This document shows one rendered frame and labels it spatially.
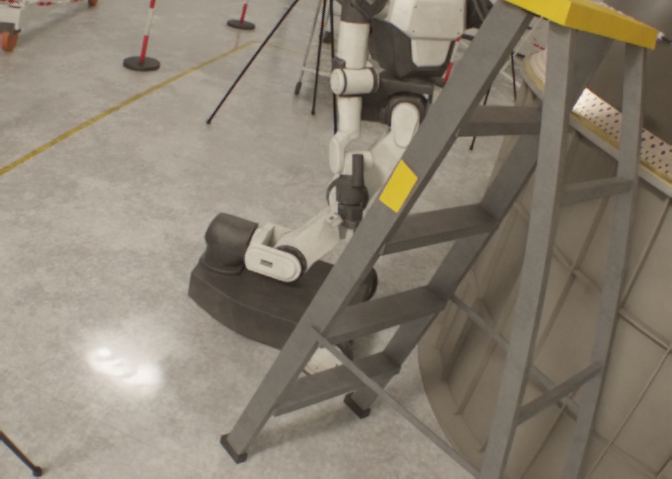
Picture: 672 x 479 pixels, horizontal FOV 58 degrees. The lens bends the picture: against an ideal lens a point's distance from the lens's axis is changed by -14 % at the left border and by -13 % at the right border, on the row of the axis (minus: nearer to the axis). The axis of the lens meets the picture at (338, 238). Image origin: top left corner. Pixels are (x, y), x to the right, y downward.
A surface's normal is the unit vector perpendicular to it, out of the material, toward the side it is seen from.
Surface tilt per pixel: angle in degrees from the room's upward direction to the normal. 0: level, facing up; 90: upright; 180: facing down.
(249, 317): 90
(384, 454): 0
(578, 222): 90
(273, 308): 0
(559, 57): 87
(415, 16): 85
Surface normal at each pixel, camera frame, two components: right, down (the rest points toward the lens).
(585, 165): -0.92, -0.04
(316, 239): -0.21, 0.44
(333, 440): 0.24, -0.85
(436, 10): 0.42, 0.45
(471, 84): -0.75, 0.09
